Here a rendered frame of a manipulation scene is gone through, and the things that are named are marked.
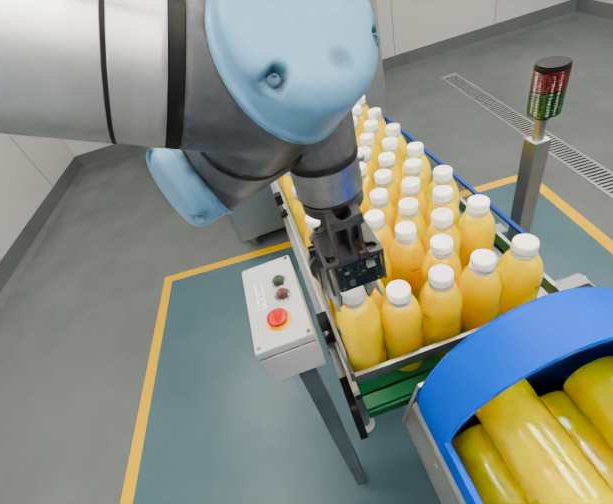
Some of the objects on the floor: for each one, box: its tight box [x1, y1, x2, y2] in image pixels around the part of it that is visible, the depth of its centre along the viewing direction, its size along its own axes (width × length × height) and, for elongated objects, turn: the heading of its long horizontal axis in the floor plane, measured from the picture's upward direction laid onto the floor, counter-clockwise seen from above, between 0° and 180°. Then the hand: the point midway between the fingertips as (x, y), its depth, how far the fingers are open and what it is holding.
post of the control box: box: [299, 367, 367, 484], centre depth 105 cm, size 4×4×100 cm
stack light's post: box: [510, 135, 551, 234], centre depth 116 cm, size 4×4×110 cm
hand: (351, 291), depth 56 cm, fingers closed on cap, 4 cm apart
